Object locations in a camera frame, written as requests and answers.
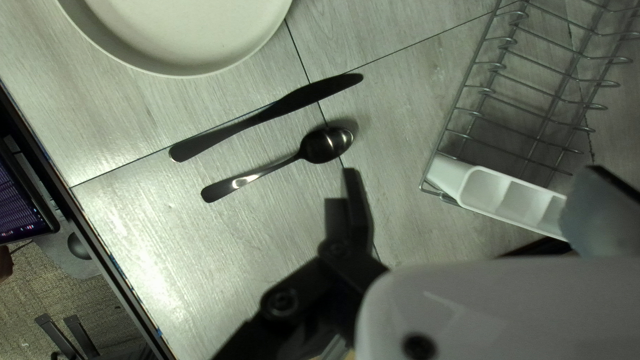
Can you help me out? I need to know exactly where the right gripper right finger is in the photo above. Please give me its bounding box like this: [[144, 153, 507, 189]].
[[559, 165, 640, 258]]

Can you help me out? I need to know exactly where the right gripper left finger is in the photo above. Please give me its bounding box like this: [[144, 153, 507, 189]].
[[212, 168, 389, 360]]

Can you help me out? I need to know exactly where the black spoon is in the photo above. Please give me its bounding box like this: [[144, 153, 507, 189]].
[[201, 126, 355, 204]]

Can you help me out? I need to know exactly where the black knife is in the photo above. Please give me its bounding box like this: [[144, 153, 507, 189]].
[[168, 73, 364, 163]]

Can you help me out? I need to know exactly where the pale round plate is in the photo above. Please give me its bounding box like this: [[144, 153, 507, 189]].
[[55, 0, 294, 78]]

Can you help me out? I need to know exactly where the white cutlery holder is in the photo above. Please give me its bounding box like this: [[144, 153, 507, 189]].
[[425, 154, 571, 242]]

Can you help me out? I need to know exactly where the laptop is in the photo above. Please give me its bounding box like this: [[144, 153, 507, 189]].
[[0, 135, 61, 246]]

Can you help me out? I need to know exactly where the wire dish rack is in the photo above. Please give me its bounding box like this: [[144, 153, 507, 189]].
[[419, 0, 640, 206]]

